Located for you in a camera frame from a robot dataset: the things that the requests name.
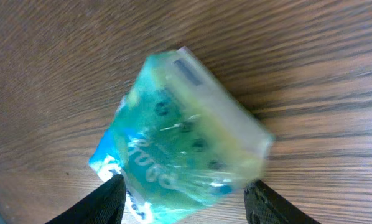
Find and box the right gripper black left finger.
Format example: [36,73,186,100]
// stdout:
[47,174,126,224]

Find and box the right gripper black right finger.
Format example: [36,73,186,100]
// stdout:
[244,180,319,224]

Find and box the teal tissue pack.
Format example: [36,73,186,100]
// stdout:
[89,47,274,223]

